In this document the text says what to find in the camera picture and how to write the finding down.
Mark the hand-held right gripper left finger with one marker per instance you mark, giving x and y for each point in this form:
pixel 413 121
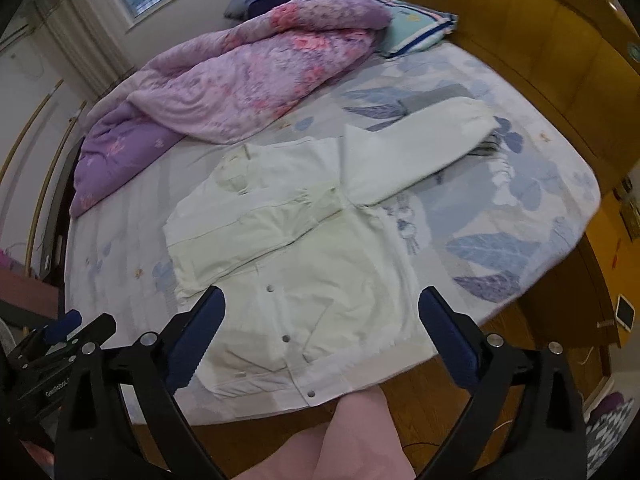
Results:
pixel 202 335

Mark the purple floral quilt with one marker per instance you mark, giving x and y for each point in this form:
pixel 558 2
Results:
pixel 240 75

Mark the purple patterned rug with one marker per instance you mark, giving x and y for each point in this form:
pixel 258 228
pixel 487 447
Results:
pixel 607 435

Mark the white phone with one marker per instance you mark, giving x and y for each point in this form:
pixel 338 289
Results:
pixel 625 312

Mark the white curtain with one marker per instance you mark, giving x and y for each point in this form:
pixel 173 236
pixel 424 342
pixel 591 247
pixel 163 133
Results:
pixel 85 40

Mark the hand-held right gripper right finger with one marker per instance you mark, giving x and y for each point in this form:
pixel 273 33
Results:
pixel 450 340

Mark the person's leg in pink pants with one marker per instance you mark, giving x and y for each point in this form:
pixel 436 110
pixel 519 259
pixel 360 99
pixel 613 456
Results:
pixel 360 440

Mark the bed with leaf print sheet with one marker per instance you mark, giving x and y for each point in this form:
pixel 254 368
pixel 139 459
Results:
pixel 500 200

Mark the bamboo pole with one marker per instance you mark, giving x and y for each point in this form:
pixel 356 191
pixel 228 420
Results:
pixel 55 175
pixel 35 120

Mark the light blue striped pillow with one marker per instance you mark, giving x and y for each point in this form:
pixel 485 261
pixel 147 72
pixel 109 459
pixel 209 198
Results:
pixel 415 30

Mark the wooden headboard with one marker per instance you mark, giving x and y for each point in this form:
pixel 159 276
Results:
pixel 550 35

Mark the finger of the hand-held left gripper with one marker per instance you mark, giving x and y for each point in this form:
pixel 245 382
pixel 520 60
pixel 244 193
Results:
pixel 100 327
pixel 62 326

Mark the grey striped cloth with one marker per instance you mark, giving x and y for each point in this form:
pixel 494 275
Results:
pixel 492 142

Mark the white jacket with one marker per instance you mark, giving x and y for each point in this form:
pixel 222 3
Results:
pixel 310 270

